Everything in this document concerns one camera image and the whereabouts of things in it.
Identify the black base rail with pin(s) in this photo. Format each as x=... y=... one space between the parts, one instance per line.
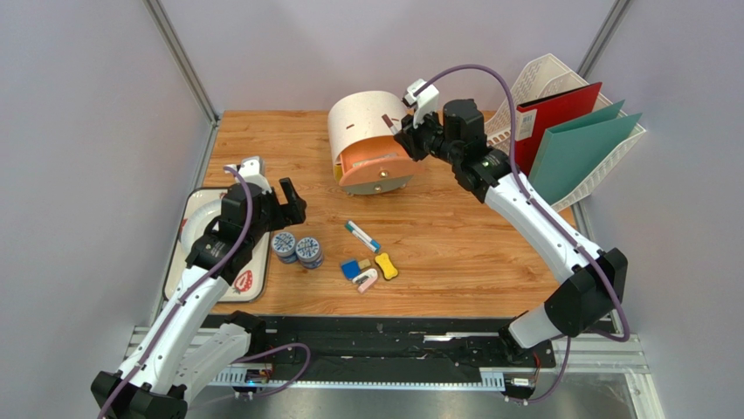
x=394 y=350

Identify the white teal marker pen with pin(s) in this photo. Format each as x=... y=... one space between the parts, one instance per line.
x=360 y=237

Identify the round drawer storage box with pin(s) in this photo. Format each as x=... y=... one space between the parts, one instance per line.
x=356 y=132

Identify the strawberry pattern tray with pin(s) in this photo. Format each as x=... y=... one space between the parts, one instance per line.
x=250 y=282

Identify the blue patterned tape roll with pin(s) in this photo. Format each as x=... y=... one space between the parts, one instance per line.
x=284 y=247
x=309 y=253

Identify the white paper plate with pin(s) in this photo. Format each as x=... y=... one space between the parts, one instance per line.
x=195 y=221

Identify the white brown marker pen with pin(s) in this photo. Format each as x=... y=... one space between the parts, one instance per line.
x=390 y=124

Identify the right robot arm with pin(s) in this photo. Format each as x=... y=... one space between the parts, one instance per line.
x=590 y=280

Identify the cork stopper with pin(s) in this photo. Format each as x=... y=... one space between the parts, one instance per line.
x=364 y=264

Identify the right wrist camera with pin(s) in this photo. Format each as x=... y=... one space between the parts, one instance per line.
x=422 y=97

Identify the red file folder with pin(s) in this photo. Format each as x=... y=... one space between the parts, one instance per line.
x=536 y=116

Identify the teal file folder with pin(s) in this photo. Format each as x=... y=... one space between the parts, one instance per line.
x=569 y=152

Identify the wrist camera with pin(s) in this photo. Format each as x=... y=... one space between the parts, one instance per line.
x=252 y=170
x=422 y=97

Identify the white blue marker pen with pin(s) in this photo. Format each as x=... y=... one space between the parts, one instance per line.
x=373 y=241

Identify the blue grey lint roller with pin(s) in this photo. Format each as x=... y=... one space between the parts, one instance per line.
x=350 y=268

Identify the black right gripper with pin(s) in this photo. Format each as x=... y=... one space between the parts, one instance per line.
x=415 y=139

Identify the yellow bone-shaped eraser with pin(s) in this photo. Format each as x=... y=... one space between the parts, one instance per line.
x=384 y=262

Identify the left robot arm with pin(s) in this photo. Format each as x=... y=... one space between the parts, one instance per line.
x=160 y=379

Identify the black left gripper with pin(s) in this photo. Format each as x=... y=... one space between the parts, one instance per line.
x=293 y=212

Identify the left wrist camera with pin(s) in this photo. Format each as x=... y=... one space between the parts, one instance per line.
x=252 y=170

